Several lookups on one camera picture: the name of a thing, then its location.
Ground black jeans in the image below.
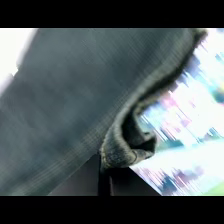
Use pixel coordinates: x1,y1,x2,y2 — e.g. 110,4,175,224
0,27,210,197

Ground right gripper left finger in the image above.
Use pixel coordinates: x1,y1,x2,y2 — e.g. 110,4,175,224
48,153,101,197

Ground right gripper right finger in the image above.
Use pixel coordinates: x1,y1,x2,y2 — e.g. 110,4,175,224
109,165,163,197

